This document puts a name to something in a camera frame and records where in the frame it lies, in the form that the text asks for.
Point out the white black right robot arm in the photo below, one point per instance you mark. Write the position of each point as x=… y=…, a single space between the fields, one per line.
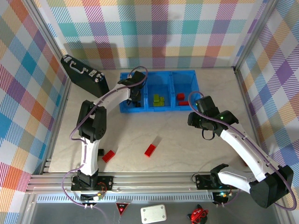
x=245 y=144

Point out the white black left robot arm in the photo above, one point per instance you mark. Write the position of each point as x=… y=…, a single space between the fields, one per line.
x=90 y=154

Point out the black carrying case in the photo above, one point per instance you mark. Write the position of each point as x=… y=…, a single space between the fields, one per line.
x=81 y=74

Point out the small controller board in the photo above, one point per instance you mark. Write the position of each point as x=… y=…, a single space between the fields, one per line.
x=92 y=197
x=222 y=194

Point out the red toy with glasses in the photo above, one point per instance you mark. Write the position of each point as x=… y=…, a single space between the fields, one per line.
x=198 y=214

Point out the white plastic box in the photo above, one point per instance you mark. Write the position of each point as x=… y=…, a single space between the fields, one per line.
x=153 y=213

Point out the red black triangle button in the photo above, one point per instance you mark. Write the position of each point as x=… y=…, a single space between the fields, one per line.
x=122 y=207

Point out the aluminium side rail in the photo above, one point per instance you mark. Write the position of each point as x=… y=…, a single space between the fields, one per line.
x=58 y=116
x=243 y=88

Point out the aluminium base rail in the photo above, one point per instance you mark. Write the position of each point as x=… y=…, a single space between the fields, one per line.
x=163 y=182

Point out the aluminium frame post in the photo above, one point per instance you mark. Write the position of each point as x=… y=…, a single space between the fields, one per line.
x=254 y=35
x=50 y=39

